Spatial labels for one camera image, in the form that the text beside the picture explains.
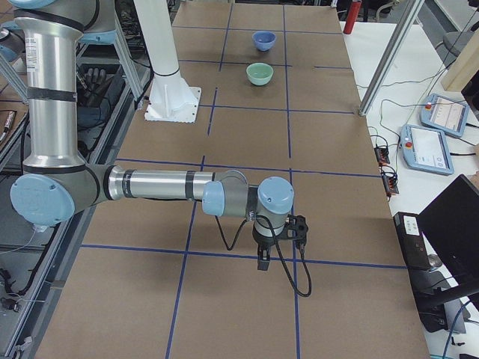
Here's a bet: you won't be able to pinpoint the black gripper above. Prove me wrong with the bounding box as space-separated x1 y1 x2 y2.
252 224 276 271

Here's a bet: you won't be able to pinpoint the blue bowl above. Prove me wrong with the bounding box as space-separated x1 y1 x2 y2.
251 31 276 52

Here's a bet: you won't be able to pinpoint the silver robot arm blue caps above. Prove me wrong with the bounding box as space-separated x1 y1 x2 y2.
10 1 305 270

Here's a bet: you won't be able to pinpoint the green bowl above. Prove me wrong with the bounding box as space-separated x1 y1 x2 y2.
245 63 274 86

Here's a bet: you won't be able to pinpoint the black control box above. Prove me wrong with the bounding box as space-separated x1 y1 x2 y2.
393 212 442 271

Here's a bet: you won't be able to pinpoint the orange black electronics module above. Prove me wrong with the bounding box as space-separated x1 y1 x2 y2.
374 135 390 165

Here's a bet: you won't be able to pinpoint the black monitor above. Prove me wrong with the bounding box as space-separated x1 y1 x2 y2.
416 174 478 311

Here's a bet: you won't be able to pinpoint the near blue teach pendant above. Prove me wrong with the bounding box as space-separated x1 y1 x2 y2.
400 124 454 176

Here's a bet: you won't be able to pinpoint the blue teach pendant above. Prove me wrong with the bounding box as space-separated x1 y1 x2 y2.
400 124 454 176
420 93 470 138

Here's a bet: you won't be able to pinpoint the far blue teach pendant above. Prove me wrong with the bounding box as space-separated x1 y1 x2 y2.
420 93 470 138

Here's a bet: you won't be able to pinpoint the red cylinder bottle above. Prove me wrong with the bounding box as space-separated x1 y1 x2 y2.
343 0 362 34

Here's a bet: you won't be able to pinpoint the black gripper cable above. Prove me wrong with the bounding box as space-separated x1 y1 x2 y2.
214 215 313 298

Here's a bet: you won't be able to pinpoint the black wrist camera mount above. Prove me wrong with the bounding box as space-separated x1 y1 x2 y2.
284 215 308 251

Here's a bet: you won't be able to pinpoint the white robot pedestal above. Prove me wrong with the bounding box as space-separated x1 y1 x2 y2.
134 0 201 123

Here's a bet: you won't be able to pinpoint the aluminium frame post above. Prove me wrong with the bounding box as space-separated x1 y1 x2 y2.
359 0 425 117

